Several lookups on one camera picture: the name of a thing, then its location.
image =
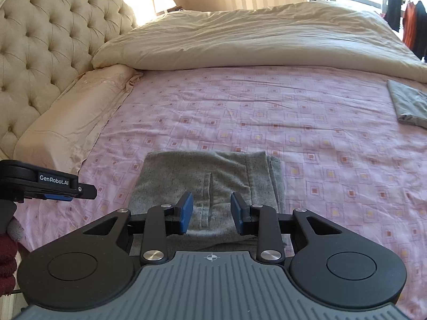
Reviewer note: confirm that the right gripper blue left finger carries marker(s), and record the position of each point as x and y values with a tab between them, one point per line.
162	221

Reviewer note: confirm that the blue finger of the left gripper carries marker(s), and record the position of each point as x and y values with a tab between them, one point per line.
59	197

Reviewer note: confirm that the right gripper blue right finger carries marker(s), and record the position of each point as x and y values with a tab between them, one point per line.
262	222

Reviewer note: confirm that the grey speckled pants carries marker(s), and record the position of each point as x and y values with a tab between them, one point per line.
211	177

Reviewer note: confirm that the left gloved hand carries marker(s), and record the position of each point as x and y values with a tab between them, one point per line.
10	240

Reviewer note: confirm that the beige pillow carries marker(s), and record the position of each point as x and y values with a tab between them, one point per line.
62	138

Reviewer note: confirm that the pink patterned bed sheet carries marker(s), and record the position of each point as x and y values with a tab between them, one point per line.
344	154

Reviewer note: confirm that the tufted beige headboard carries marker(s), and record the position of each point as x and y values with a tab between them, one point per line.
45	46

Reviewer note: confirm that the folded grey pants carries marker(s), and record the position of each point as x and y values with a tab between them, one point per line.
409	104

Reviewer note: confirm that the beige duvet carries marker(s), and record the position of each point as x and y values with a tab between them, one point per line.
303	34

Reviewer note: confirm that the white bedside lamp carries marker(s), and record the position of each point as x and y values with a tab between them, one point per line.
163	6

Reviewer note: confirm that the hanging dark clothes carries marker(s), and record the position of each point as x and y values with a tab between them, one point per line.
411	17

